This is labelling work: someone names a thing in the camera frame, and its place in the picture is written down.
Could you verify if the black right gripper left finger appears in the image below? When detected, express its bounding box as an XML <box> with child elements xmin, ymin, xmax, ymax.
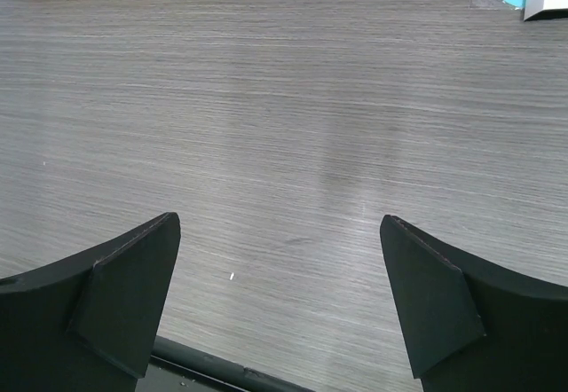
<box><xmin>1</xmin><ymin>212</ymin><xmax>180</xmax><ymax>391</ymax></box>

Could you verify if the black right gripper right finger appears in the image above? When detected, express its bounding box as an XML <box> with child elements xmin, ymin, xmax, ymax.
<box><xmin>380</xmin><ymin>215</ymin><xmax>567</xmax><ymax>391</ymax></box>

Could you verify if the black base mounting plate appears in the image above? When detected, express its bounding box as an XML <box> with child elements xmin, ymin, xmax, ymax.
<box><xmin>135</xmin><ymin>336</ymin><xmax>311</xmax><ymax>392</ymax></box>

